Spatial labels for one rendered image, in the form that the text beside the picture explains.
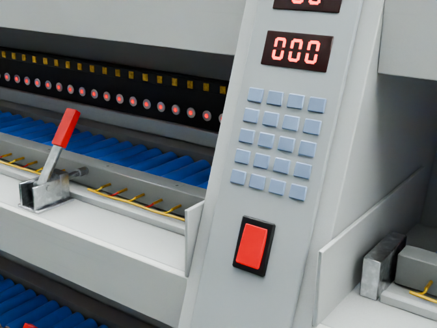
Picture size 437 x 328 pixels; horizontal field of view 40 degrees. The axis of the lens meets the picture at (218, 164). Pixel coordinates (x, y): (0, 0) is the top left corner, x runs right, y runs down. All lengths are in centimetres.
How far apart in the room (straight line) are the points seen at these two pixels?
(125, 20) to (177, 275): 20
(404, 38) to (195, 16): 15
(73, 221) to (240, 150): 18
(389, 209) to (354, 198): 7
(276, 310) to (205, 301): 5
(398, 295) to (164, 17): 26
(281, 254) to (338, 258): 3
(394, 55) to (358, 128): 5
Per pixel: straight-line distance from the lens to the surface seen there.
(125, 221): 50
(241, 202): 39
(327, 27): 38
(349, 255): 39
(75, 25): 53
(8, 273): 79
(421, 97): 48
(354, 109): 36
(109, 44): 76
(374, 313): 39
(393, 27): 37
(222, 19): 43
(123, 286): 47
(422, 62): 37
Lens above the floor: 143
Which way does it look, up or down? 3 degrees down
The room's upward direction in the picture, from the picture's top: 12 degrees clockwise
